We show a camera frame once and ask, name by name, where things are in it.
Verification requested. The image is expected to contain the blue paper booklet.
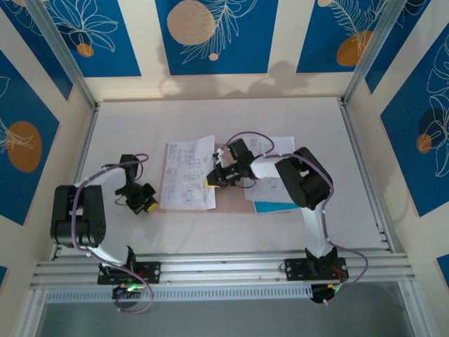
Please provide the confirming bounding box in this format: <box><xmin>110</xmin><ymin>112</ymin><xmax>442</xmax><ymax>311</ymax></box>
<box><xmin>253</xmin><ymin>200</ymin><xmax>303</xmax><ymax>214</ymax></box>

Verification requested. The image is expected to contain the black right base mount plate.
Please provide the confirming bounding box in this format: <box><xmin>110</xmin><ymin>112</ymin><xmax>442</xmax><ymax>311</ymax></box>
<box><xmin>284</xmin><ymin>258</ymin><xmax>350</xmax><ymax>282</ymax></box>

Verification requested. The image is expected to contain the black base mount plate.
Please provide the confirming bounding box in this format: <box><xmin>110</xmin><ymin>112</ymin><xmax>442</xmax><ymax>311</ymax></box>
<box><xmin>284</xmin><ymin>258</ymin><xmax>350</xmax><ymax>282</ymax></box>
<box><xmin>97</xmin><ymin>261</ymin><xmax>162</xmax><ymax>285</ymax></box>

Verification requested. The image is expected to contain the black base electronics box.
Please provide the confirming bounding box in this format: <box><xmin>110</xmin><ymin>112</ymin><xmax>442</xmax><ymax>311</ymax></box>
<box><xmin>310</xmin><ymin>283</ymin><xmax>344</xmax><ymax>305</ymax></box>

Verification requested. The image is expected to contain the aluminium side rail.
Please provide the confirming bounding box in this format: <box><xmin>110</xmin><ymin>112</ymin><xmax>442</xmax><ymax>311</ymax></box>
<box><xmin>52</xmin><ymin>103</ymin><xmax>101</xmax><ymax>260</ymax></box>
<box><xmin>337</xmin><ymin>98</ymin><xmax>396</xmax><ymax>252</ymax></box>

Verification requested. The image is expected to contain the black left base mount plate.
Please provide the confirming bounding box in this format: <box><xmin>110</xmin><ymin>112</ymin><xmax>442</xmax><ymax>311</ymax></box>
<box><xmin>97</xmin><ymin>261</ymin><xmax>162</xmax><ymax>285</ymax></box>

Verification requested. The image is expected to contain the white printed paper sheet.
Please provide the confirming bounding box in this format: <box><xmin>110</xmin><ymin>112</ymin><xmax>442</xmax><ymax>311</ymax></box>
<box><xmin>241</xmin><ymin>136</ymin><xmax>296</xmax><ymax>204</ymax></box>

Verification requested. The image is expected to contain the white sheet with technical drawing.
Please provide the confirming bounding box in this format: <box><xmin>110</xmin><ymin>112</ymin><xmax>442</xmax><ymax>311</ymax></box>
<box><xmin>159</xmin><ymin>135</ymin><xmax>217</xmax><ymax>211</ymax></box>

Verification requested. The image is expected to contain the aluminium front rail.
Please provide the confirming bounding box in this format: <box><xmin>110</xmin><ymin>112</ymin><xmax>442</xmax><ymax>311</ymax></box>
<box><xmin>29</xmin><ymin>247</ymin><xmax>417</xmax><ymax>291</ymax></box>

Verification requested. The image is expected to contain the aluminium frame post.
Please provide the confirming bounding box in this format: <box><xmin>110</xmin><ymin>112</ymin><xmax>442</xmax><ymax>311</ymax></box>
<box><xmin>342</xmin><ymin>0</ymin><xmax>410</xmax><ymax>106</ymax></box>
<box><xmin>25</xmin><ymin>0</ymin><xmax>100</xmax><ymax>110</ymax></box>

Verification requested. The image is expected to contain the grey slotted cable duct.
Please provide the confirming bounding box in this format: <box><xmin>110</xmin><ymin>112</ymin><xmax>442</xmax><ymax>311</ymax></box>
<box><xmin>45</xmin><ymin>284</ymin><xmax>313</xmax><ymax>305</ymax></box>

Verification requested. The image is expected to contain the blue floral wall poster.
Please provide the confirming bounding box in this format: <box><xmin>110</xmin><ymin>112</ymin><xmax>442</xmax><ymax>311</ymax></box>
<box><xmin>296</xmin><ymin>0</ymin><xmax>375</xmax><ymax>74</ymax></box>
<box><xmin>364</xmin><ymin>0</ymin><xmax>433</xmax><ymax>95</ymax></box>
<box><xmin>155</xmin><ymin>0</ymin><xmax>279</xmax><ymax>76</ymax></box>
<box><xmin>45</xmin><ymin>0</ymin><xmax>142</xmax><ymax>78</ymax></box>
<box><xmin>0</xmin><ymin>48</ymin><xmax>61</xmax><ymax>226</ymax></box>
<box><xmin>0</xmin><ymin>6</ymin><xmax>74</xmax><ymax>102</ymax></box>
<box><xmin>380</xmin><ymin>31</ymin><xmax>449</xmax><ymax>218</ymax></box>

